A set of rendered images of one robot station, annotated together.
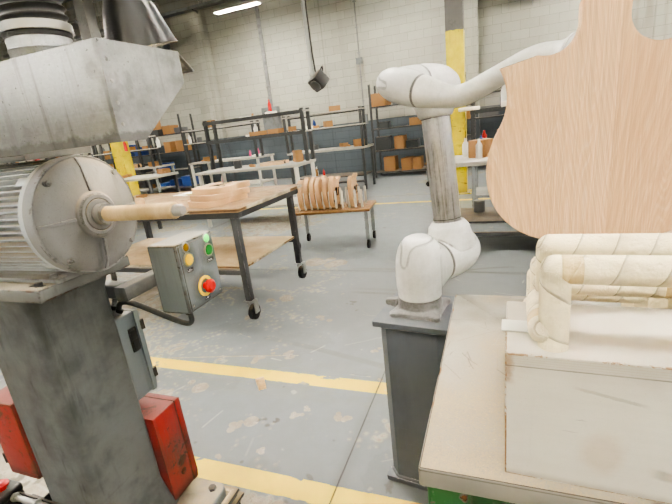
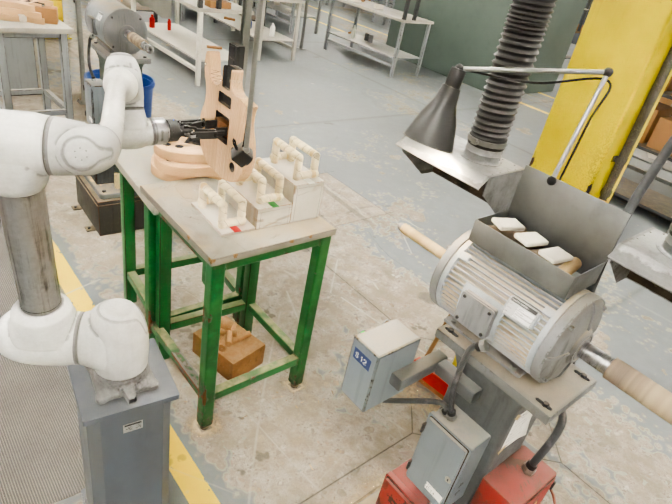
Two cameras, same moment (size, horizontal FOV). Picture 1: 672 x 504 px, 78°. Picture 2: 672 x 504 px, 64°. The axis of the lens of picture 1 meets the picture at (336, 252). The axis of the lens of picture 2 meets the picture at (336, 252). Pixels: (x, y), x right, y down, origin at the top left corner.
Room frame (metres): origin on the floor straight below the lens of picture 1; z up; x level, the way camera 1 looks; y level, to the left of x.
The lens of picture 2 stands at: (2.25, 0.69, 2.00)
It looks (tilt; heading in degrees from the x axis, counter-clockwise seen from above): 31 degrees down; 203
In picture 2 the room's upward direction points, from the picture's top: 12 degrees clockwise
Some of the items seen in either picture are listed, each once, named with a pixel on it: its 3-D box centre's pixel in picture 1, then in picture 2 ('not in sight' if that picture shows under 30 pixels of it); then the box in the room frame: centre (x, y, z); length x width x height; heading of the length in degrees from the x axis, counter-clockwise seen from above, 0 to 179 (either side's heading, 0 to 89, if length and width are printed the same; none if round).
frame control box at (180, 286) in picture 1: (165, 282); (401, 384); (1.17, 0.51, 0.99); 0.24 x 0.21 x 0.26; 68
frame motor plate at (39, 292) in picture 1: (36, 274); (514, 356); (1.00, 0.74, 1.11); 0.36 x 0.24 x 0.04; 68
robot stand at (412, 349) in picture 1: (425, 390); (125, 448); (1.39, -0.28, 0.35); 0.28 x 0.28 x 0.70; 60
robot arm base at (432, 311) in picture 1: (415, 301); (123, 373); (1.40, -0.27, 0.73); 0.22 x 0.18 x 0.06; 60
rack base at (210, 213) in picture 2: not in sight; (222, 216); (0.71, -0.46, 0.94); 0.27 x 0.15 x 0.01; 67
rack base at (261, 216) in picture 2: not in sight; (256, 201); (0.57, -0.39, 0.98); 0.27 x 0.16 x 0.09; 67
